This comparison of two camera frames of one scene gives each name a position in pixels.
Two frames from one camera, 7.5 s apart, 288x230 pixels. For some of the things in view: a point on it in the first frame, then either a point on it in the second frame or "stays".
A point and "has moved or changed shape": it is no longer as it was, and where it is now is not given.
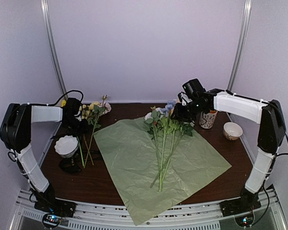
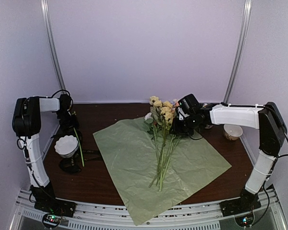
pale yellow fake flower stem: [91, 113] to [162, 114]
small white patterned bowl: [232, 131] stays
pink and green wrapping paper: [153, 169] stays
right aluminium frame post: [246, 19] stays
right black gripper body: [189, 113] to [186, 128]
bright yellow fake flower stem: [63, 103] has moved or changed shape
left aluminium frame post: [51, 44] stays
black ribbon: [71, 165] stays
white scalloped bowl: [66, 146] stays
